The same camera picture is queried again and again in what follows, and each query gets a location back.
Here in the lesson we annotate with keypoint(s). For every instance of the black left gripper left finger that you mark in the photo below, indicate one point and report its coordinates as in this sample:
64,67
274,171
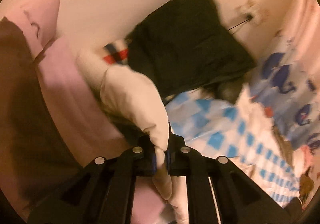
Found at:
102,192

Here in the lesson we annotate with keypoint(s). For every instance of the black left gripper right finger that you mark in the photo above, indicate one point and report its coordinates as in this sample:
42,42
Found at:
218,191

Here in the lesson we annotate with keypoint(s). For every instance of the white quilted down jacket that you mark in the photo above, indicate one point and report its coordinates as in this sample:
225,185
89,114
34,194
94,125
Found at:
126,93

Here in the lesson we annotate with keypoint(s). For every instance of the blue white checkered storage bag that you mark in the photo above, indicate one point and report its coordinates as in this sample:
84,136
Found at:
241,131

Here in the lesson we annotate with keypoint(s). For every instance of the brown blanket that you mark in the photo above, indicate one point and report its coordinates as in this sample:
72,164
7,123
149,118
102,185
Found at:
34,158

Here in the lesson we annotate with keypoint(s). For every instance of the pink pillow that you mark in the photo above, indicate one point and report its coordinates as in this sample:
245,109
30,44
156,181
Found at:
78,117

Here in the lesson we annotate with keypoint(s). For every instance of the pink whale pattern curtain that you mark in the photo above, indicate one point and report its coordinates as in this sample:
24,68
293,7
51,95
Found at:
285,84

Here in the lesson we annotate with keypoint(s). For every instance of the black folded garment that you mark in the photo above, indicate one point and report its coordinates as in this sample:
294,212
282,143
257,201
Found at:
182,46

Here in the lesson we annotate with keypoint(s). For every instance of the white wall socket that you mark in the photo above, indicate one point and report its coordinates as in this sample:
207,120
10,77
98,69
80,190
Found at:
253,11

